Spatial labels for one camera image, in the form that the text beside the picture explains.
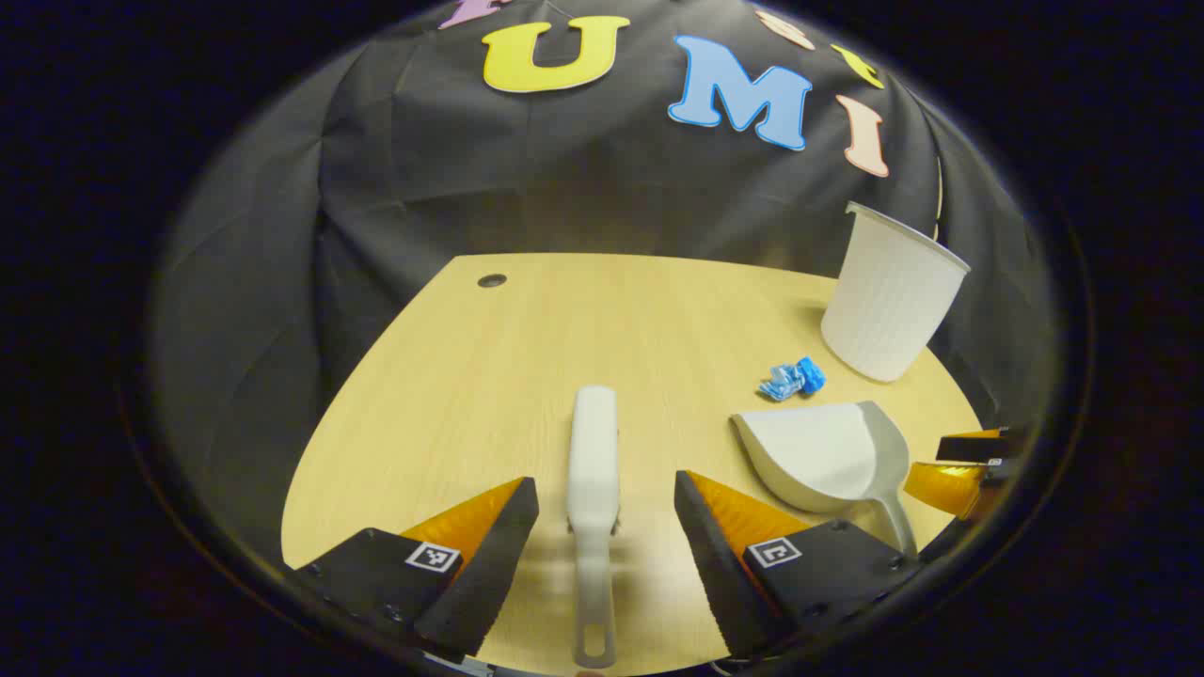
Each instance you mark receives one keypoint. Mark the blue paper trash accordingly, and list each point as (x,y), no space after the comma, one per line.
(795,379)

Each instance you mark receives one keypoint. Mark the white dustpan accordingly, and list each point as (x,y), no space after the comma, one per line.
(818,456)

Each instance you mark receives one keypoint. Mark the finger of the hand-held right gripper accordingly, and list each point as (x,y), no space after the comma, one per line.
(950,487)
(974,448)

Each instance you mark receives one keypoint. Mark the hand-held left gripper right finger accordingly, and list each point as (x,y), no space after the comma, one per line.
(715,574)

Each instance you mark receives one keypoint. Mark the small white broom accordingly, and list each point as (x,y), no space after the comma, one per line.
(593,470)

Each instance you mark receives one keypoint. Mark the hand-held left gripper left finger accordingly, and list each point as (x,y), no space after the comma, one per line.
(489,564)

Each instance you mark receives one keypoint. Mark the black backdrop cloth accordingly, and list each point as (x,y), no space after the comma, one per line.
(564,169)

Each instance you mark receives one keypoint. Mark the white ribbed garbage bin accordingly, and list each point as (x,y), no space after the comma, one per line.
(889,301)

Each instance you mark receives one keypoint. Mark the light wooden desktop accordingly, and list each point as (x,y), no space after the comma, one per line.
(451,404)

